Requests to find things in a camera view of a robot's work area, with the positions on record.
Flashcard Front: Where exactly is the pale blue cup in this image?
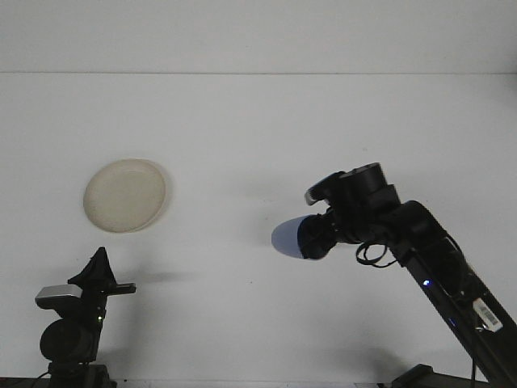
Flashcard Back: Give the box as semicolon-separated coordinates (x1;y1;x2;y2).
271;214;335;261

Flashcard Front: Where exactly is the pale round plate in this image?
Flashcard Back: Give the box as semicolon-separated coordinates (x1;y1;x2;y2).
83;158;173;234

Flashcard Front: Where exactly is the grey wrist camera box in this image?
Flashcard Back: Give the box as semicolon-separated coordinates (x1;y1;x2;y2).
304;172;348;206
35;285;84;310

